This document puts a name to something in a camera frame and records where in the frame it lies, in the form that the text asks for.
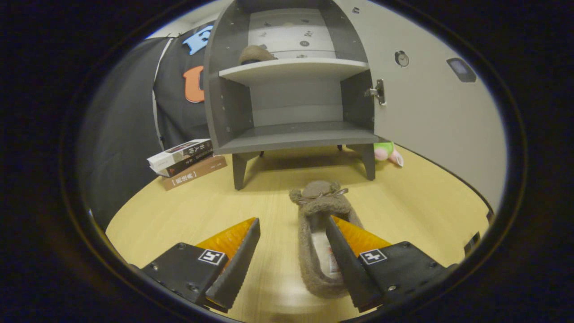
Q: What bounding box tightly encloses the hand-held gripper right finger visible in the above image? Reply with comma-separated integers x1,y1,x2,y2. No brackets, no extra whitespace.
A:
325,215,458,313

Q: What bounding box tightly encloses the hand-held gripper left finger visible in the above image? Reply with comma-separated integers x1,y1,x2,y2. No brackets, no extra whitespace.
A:
141,217,261,313

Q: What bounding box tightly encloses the brown fluffy shoe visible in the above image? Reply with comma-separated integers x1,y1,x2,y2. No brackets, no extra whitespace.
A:
239,45,278,65
289,180,365,299

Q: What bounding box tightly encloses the grey shoe cabinet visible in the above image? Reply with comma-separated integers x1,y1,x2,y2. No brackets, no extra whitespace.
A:
203,0,382,191

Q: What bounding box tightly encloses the light grey shoe cabinet door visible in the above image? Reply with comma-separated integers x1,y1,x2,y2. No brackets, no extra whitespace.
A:
334,0,507,211

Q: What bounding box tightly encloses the brown book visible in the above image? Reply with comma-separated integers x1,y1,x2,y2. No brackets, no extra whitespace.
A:
161,155,227,191

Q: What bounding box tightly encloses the black book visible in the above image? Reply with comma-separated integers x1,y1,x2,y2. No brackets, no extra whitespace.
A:
155,152,215,178

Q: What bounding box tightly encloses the pink and green plush toy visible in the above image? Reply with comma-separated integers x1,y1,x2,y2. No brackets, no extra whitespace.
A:
373,141,404,167

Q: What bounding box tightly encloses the black backdrop cloth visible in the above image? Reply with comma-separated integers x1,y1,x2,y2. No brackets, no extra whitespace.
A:
76,22,216,231

